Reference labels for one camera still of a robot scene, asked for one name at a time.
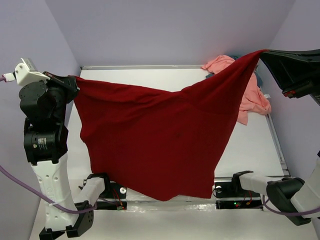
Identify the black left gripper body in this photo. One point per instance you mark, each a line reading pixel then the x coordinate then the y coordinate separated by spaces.
pixel 64 91

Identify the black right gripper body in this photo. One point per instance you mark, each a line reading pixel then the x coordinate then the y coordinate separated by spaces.
pixel 306 76

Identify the red t shirt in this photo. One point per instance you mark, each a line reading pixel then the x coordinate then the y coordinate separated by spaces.
pixel 159 143

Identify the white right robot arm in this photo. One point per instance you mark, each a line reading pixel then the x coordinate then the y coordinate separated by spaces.
pixel 293 197

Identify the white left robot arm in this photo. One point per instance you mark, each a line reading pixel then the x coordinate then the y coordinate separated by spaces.
pixel 46 151

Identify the pink t shirt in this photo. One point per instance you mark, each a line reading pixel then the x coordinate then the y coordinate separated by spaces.
pixel 253 99

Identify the teal blue t shirt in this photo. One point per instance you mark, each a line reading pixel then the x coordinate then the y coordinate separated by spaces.
pixel 219 63

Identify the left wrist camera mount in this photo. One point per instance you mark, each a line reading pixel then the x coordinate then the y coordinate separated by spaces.
pixel 23 71

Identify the aluminium right table rail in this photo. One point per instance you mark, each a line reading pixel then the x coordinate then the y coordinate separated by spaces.
pixel 277 145

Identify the aluminium table rail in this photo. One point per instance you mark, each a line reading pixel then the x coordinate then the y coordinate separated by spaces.
pixel 277 145
pixel 137 67
pixel 229 178

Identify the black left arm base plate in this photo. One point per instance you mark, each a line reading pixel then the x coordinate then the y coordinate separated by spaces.
pixel 114 198

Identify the aluminium back table rail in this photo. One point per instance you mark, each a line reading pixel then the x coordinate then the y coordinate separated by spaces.
pixel 137 67

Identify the aluminium front table rail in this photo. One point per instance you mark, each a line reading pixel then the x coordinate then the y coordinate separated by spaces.
pixel 229 178

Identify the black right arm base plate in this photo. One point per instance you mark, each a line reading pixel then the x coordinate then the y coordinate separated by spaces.
pixel 229 199

